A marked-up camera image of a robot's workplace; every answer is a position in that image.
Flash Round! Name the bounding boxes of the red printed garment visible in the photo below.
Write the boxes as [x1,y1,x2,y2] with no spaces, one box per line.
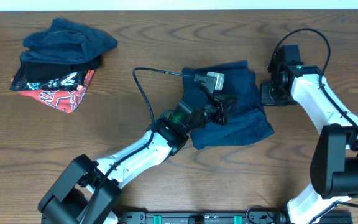
[18,70,95,113]

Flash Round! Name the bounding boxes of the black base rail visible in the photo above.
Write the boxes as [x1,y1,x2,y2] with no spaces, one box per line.
[113,210,354,224]

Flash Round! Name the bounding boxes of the black white printed garment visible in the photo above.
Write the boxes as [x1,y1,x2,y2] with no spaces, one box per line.
[10,66,88,91]

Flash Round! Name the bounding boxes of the small black base cable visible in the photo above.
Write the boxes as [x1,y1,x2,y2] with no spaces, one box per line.
[246,203,276,224]

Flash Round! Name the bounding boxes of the navy blue shorts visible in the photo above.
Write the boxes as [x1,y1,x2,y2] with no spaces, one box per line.
[182,60,274,150]

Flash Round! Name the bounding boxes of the folded navy blue garment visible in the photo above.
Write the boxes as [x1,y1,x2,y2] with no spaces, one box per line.
[20,18,117,65]

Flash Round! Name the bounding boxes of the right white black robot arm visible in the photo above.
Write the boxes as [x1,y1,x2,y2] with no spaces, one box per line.
[261,62,358,223]

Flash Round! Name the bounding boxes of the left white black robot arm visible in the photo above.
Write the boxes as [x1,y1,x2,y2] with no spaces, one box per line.
[38,94,237,223]

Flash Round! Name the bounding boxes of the folded black garment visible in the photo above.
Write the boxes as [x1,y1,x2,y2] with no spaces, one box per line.
[21,56,101,83]

